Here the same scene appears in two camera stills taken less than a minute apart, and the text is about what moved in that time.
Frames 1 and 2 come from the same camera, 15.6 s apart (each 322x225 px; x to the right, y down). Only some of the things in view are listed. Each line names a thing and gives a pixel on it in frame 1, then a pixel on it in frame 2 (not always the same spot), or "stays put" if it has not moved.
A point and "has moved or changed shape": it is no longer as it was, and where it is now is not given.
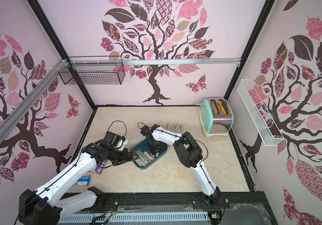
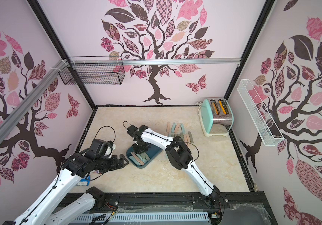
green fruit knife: (173, 127) stays put
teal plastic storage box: (142, 150) has moved or changed shape
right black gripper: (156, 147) -> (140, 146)
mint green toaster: (216, 116) stays put
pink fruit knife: (177, 127) stays put
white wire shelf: (259, 117) stays put
